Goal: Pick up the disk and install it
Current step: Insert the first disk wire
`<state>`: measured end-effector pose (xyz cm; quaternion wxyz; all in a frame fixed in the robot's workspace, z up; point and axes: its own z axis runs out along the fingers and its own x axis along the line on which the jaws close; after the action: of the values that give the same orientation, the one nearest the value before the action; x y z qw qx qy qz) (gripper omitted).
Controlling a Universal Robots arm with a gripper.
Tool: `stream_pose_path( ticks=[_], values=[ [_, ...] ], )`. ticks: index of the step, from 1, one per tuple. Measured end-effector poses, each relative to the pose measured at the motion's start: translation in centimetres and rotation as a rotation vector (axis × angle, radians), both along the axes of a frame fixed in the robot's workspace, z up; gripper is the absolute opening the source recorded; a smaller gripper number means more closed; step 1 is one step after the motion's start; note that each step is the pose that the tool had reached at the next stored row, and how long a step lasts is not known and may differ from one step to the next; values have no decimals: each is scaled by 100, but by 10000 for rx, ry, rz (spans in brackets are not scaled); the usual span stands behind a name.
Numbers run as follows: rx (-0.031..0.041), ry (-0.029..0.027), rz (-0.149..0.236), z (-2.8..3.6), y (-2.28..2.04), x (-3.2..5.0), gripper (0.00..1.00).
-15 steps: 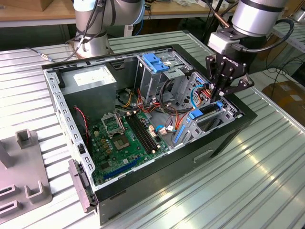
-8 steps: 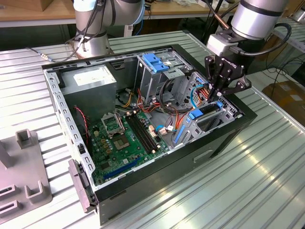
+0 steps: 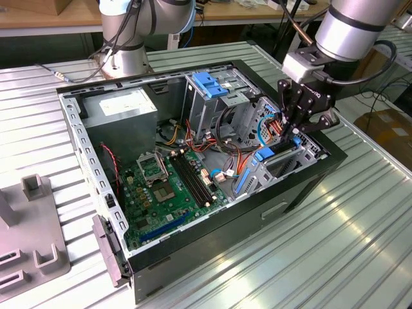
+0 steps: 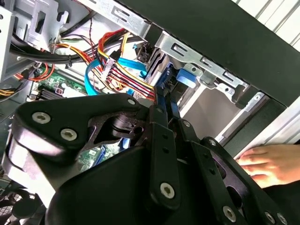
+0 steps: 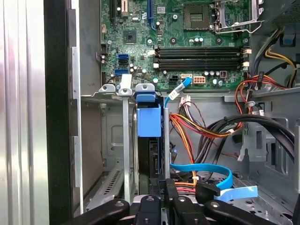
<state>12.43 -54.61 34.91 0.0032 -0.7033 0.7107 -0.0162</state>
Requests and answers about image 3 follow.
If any green motherboard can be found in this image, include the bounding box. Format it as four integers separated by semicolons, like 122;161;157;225
120;149;232;251

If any silver disk bay cage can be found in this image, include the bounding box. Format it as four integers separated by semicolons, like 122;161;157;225
231;96;328;201

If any CPU socket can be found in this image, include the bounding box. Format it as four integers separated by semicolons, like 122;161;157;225
152;182;179;204

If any grey power supply unit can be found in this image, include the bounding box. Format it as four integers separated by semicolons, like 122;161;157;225
82;86;159;162

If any black camera cable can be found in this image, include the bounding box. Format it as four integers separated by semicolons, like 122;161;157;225
312;40;399;86

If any blue data wire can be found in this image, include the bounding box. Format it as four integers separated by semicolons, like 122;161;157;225
209;169;242;182
256;111;281;147

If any silver metal cylinder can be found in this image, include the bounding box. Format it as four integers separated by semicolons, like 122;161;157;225
393;12;412;33

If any long wooden desk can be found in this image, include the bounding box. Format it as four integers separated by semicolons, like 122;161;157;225
0;0;332;62

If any black RAM slot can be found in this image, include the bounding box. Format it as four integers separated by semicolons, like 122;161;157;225
179;154;212;206
174;155;209;208
183;153;217;204
169;156;205;210

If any grey case front panel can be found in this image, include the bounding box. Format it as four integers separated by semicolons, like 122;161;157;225
91;214;132;288

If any blue plastic cage latch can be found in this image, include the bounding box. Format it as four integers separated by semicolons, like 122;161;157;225
191;72;229;100

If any black cable with silver connector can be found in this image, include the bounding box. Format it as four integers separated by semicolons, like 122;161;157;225
34;0;136;84

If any black wire bundle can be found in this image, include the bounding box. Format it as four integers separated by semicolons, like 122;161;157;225
214;106;258;154

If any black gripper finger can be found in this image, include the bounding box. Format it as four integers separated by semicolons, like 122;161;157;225
276;79;305;140
289;96;341;144

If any silver optical drive cage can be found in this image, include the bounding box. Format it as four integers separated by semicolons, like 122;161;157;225
182;69;261;139

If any black open PC case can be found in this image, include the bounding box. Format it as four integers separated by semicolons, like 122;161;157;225
56;59;349;305

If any red orange power wire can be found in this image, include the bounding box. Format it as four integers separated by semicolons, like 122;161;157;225
267;118;287;138

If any blue expansion slot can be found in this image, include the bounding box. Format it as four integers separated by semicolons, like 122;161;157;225
139;211;192;245

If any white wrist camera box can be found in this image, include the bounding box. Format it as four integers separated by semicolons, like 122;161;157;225
281;51;326;85

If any metal slat side table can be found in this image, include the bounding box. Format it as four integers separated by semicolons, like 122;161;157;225
334;24;412;94

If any grey parts rack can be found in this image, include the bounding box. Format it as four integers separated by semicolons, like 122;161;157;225
0;173;72;295

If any red black twisted wire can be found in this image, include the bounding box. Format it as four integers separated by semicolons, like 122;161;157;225
98;144;122;198

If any large brown cardboard box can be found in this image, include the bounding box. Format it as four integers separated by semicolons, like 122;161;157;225
353;108;412;168

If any hard disk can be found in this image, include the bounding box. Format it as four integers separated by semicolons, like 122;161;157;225
234;136;303;196

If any metal socket cover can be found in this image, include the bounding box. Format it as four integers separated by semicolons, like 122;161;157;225
136;151;171;187

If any orange red wire bundle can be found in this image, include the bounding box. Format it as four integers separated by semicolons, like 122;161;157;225
185;118;262;182

